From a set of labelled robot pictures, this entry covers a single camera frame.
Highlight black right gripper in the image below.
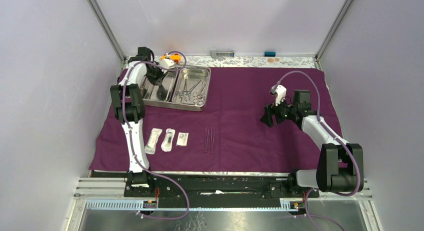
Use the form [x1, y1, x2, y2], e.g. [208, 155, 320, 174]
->
[259, 94, 297, 128]

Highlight perforated steel instrument tray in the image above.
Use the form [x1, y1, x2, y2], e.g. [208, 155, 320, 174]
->
[140, 66, 211, 112]

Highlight purple cloth wrap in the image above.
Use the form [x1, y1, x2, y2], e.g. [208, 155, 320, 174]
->
[88, 66, 345, 173]

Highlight small white sterile packet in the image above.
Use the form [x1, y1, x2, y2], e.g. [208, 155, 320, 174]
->
[176, 132, 189, 147]

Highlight long white sterile packet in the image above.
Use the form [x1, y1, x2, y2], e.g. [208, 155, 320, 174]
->
[145, 128, 163, 155]

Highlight steel scalpel handle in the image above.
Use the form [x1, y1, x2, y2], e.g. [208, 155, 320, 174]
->
[204, 128, 210, 153]

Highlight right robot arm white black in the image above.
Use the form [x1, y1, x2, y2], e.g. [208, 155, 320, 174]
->
[260, 85, 364, 197]

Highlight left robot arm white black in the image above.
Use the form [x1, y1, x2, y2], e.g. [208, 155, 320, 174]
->
[110, 46, 167, 197]

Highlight steel surgical forceps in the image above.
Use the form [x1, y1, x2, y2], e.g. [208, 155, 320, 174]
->
[177, 78, 201, 102]

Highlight orange toy car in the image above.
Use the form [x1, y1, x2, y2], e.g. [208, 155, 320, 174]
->
[160, 53, 182, 64]

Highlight blue plastic block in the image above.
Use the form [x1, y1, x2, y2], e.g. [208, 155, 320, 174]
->
[263, 51, 276, 57]

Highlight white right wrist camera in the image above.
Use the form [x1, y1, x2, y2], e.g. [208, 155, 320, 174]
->
[270, 84, 287, 106]

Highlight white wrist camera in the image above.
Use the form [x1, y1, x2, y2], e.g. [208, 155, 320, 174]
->
[270, 84, 287, 106]
[158, 58, 176, 71]

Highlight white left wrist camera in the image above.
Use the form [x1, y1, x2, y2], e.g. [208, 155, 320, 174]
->
[158, 58, 176, 71]

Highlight slotted grey cable duct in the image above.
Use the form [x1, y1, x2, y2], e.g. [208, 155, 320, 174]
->
[85, 198, 299, 212]

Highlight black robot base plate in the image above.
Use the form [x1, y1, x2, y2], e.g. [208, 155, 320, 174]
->
[123, 173, 309, 209]

